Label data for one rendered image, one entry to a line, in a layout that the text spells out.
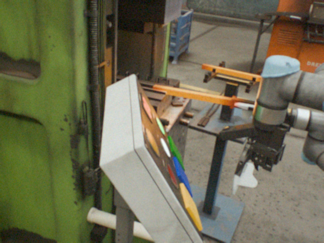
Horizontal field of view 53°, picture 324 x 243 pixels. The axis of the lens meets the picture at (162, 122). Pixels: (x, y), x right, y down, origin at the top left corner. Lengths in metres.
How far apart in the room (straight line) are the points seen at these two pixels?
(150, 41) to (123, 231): 0.91
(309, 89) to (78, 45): 0.57
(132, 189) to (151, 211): 0.06
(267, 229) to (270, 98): 1.54
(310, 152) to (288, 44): 3.53
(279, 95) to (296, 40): 3.94
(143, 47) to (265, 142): 0.85
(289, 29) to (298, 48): 0.29
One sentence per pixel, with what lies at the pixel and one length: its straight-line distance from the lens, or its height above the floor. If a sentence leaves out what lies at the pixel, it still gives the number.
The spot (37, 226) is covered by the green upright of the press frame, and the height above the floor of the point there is 0.48.
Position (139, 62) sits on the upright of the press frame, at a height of 1.02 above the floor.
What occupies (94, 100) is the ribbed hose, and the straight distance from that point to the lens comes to 0.99.
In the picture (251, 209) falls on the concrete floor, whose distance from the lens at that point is 2.33.
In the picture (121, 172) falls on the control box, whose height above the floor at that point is 1.15.
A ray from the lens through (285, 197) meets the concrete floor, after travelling 2.54.
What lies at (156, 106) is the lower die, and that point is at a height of 0.98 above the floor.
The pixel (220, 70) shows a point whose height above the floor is 0.96.
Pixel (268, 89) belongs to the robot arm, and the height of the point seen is 1.22.
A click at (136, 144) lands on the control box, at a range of 0.52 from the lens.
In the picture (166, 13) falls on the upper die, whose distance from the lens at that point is 1.10.
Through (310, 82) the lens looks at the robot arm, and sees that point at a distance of 0.76.
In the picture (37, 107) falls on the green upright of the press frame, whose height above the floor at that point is 1.05.
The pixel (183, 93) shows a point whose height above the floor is 1.00.
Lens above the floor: 1.47
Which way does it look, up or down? 27 degrees down
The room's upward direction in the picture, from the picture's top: 5 degrees clockwise
